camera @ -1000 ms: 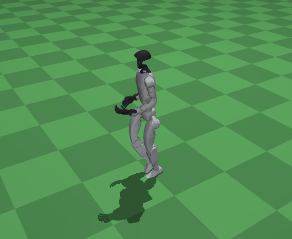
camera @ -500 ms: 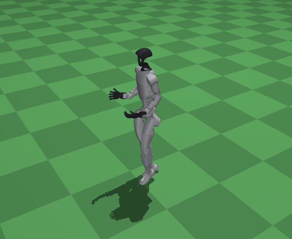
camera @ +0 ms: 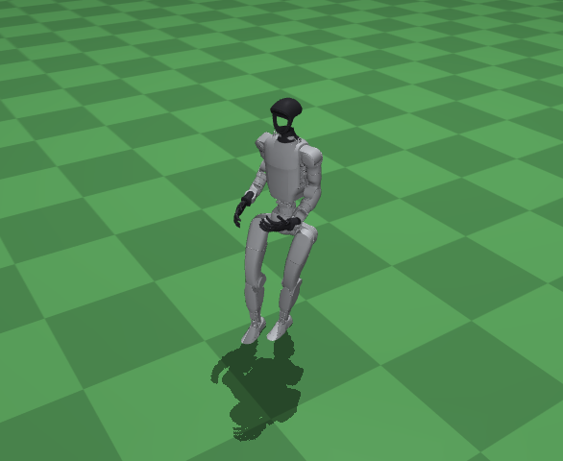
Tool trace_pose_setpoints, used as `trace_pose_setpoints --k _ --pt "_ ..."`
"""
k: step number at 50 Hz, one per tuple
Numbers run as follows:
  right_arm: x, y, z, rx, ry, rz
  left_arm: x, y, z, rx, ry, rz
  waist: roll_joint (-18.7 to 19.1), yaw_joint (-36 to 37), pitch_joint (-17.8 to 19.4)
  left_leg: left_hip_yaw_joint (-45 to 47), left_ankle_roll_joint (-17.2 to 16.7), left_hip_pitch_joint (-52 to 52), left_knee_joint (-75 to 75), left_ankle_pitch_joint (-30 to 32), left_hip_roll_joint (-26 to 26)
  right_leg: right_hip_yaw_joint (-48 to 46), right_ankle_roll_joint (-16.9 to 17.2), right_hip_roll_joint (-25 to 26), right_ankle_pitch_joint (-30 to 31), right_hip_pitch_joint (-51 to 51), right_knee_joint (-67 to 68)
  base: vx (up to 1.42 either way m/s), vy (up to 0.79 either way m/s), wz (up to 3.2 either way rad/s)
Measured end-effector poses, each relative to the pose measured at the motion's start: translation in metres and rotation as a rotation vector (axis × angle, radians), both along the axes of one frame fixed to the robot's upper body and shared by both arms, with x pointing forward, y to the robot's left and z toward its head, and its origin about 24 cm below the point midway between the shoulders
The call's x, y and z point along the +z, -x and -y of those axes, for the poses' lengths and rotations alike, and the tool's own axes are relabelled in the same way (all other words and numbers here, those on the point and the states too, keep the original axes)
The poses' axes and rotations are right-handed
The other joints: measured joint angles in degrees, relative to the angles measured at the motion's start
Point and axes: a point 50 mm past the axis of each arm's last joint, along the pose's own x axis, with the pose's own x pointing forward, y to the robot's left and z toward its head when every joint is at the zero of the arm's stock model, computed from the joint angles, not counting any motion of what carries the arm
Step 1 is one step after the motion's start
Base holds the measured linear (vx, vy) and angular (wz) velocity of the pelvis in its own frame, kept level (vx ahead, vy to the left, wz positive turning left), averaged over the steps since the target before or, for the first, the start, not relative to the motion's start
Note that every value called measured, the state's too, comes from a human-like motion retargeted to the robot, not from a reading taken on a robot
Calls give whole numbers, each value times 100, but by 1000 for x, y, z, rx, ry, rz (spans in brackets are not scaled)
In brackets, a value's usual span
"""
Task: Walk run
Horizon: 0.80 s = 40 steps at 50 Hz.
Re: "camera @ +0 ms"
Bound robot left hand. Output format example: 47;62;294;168
259;215;301;232

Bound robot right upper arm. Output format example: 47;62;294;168
255;132;271;172

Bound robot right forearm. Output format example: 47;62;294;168
244;165;267;203

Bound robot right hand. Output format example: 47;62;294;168
233;191;255;228

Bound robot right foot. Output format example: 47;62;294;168
241;316;266;344

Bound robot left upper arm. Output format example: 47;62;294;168
299;145;323;199

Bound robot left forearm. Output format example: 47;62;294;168
291;189;321;231

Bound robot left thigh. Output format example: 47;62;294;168
281;222;318;291

